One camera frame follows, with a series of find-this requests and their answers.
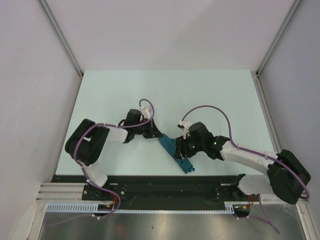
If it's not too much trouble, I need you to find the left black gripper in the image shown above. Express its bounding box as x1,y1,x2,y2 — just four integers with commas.
133,117,163,139

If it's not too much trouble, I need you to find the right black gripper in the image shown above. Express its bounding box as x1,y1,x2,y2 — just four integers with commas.
173,132,205,161

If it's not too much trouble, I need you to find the teal cloth napkin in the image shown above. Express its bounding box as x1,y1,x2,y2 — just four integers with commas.
157,134,195,174

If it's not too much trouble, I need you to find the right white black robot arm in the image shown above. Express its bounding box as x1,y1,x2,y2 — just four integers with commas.
174,121,311,205

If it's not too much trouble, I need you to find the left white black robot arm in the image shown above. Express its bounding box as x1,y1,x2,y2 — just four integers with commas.
64,108,163,200

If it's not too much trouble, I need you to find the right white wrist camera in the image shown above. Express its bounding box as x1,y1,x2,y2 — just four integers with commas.
177,120,192,139

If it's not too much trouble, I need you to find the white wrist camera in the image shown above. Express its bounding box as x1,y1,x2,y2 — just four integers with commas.
177,120,192,139
140,106,154,120

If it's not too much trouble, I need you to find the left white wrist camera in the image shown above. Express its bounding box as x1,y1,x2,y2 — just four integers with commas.
140,106,154,120

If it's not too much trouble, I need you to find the white slotted cable duct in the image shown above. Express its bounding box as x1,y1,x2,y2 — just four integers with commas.
45,202,249,214

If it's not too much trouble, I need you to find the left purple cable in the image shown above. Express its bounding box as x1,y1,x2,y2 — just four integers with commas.
48,98,155,227

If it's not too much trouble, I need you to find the purple cable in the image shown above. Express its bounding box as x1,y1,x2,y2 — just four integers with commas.
180,105,311,235
48,98,155,227

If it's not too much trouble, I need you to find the right aluminium corner post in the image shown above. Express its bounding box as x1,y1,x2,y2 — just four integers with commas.
257,0,305,76

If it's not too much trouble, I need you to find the aluminium corner post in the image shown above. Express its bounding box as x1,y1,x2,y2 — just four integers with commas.
36,0,84,79
257,0,305,76

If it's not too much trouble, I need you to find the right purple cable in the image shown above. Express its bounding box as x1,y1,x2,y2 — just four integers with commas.
180,105,311,235

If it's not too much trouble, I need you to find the left aluminium corner post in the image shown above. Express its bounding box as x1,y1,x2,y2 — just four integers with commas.
36,0,84,79

